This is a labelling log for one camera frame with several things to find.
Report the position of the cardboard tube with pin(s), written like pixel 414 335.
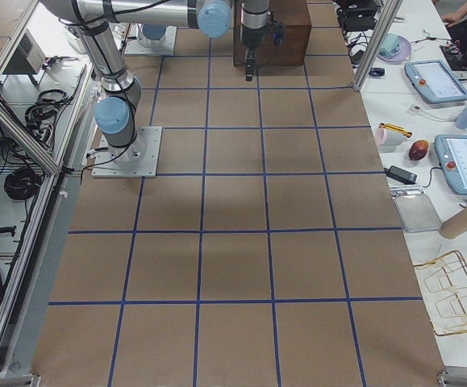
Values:
pixel 465 219

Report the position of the small blue black device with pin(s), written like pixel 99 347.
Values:
pixel 377 72

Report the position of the grey control box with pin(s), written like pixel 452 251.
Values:
pixel 27 59

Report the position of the clear plastic container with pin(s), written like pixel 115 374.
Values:
pixel 415 208

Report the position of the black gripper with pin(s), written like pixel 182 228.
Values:
pixel 252 38

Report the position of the black power adapter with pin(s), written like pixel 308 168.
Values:
pixel 400 175

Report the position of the lower teach pendant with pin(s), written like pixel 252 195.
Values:
pixel 452 153

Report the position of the dark wooden drawer box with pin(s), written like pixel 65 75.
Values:
pixel 288 30

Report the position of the teach pendant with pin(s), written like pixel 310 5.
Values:
pixel 452 153
pixel 435 82

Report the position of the red mango fruit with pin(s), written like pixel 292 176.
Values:
pixel 418 150

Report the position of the pink cup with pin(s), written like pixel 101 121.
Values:
pixel 389 138

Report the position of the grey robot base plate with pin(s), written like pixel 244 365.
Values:
pixel 140 160

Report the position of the aluminium frame post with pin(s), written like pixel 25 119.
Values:
pixel 386 18

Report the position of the upper teach pendant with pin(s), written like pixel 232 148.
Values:
pixel 435 82

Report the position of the gold metal cylinder tool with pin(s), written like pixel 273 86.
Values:
pixel 395 128

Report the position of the gold wire rack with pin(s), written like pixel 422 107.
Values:
pixel 443 283

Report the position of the lilac plate with items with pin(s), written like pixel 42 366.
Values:
pixel 394 49

